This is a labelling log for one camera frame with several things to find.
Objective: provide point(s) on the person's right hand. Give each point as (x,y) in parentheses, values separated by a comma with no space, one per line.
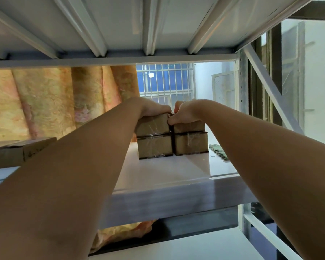
(191,112)

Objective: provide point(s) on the person's left hand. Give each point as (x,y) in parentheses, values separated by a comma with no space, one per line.
(151,106)

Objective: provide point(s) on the person's right thumb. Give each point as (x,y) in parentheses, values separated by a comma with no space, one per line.
(174,119)

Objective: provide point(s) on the person's left fingers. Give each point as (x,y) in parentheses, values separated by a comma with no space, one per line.
(165,109)

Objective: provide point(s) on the small taped cardboard box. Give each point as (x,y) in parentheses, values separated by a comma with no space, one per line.
(191,127)
(191,143)
(153,125)
(155,146)

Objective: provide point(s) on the person's left forearm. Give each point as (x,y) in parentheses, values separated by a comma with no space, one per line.
(70,173)

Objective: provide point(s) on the person's right forearm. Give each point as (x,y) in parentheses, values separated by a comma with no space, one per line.
(260,154)

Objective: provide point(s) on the window with white bars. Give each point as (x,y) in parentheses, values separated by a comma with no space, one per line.
(165,81)

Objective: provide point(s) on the green cloth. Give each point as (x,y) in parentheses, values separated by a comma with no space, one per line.
(219,151)

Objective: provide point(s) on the white framed door panel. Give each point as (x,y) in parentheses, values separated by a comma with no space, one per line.
(224,89)

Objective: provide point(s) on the white metal shelving rack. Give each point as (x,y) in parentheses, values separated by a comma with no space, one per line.
(168,184)

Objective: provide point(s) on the yellow pink patterned curtain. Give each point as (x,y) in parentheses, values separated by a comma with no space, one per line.
(48,102)

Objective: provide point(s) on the large flat cardboard box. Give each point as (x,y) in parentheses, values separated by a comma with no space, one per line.
(19,151)

